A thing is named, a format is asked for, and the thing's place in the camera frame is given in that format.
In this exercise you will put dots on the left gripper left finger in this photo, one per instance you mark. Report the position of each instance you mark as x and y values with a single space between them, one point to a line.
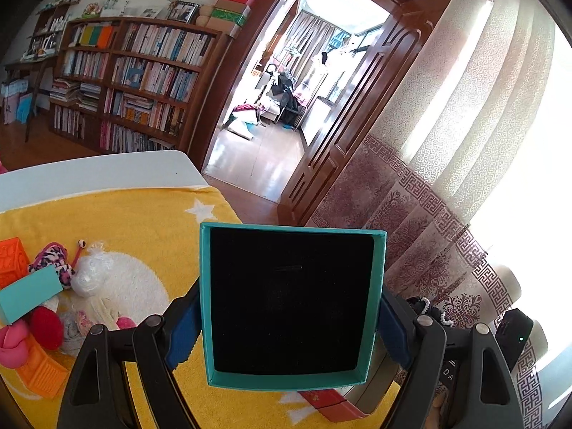
161 343

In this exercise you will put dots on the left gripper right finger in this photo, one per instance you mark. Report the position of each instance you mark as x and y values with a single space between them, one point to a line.
417 344

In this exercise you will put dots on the clear plastic bag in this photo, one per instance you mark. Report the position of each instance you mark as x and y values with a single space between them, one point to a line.
93 270

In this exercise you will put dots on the red pompom ball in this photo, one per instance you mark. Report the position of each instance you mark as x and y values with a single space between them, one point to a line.
46 328

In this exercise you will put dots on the light orange rubber block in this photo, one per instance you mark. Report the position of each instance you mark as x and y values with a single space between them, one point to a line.
40 373

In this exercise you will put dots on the teal box tray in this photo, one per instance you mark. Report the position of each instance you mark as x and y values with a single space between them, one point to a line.
289 308

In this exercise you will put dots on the pink foam knot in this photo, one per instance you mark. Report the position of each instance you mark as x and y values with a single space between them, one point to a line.
13 348

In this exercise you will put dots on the teal box lid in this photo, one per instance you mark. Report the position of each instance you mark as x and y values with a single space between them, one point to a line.
31 291

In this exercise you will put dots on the yellow patterned towel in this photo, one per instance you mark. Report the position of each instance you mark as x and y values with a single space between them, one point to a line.
150 237

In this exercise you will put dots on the red biscuit tin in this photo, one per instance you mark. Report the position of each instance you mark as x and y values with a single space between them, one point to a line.
378 393

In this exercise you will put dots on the dark orange rubber block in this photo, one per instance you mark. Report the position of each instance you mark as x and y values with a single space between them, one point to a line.
13 261

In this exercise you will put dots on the wooden door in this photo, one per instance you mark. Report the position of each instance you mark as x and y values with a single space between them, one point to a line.
365 95

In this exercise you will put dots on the wooden bookshelf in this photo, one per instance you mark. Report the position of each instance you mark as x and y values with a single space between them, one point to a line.
133 84

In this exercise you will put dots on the stacked gift boxes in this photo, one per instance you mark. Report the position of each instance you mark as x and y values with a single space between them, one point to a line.
226 16

